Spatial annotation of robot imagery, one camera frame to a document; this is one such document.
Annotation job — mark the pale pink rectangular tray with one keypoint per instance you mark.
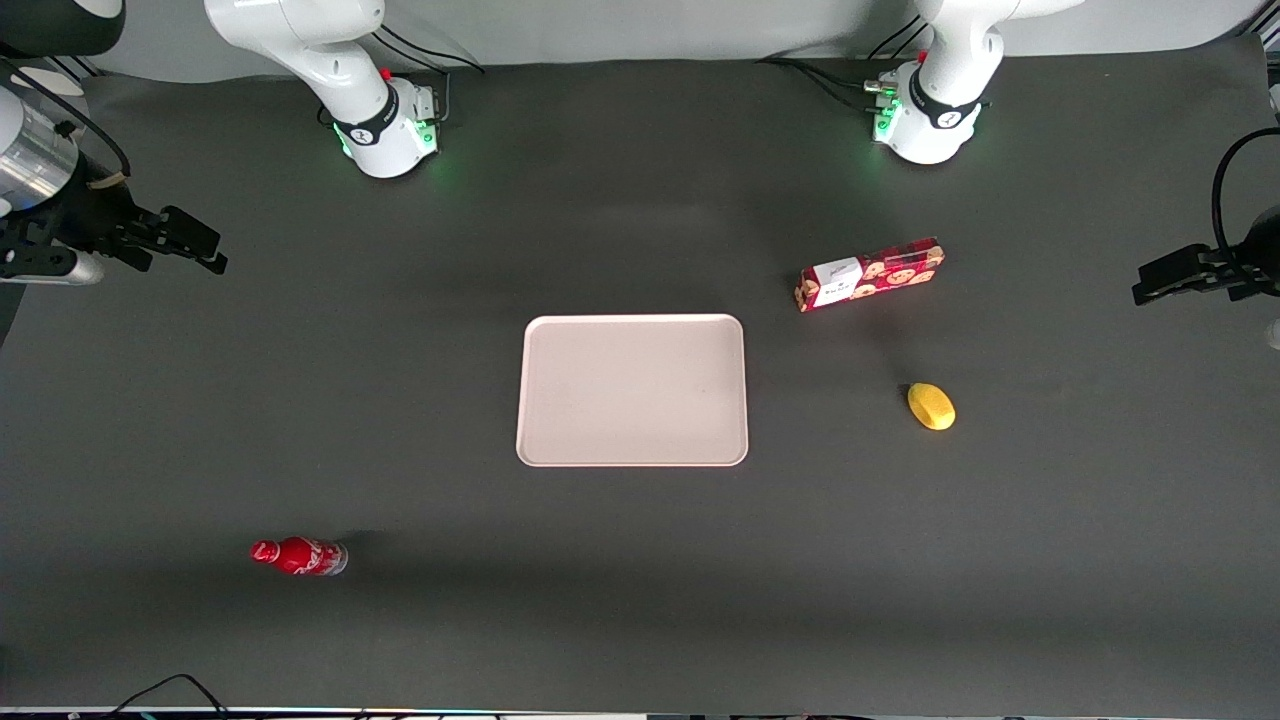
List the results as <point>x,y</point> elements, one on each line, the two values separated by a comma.
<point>632,390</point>

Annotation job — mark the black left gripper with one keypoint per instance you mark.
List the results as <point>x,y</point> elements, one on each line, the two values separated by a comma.
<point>1252,250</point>

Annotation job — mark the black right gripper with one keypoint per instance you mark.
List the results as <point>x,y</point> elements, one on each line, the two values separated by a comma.
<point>92,214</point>

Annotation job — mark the yellow lemon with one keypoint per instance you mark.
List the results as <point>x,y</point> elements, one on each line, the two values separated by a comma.
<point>931,406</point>

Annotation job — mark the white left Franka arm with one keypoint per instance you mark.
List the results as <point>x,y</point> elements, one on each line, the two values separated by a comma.
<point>945,80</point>

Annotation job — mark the red cookie box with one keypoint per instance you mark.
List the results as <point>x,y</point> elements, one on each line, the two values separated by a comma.
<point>870,274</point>

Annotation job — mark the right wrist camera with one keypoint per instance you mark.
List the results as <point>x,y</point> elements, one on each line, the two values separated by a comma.
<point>45,262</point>

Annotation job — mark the red coke bottle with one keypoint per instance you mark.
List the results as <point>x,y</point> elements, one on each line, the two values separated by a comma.
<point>300,556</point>

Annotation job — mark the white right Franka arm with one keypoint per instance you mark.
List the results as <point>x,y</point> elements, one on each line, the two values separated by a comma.
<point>350,60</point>

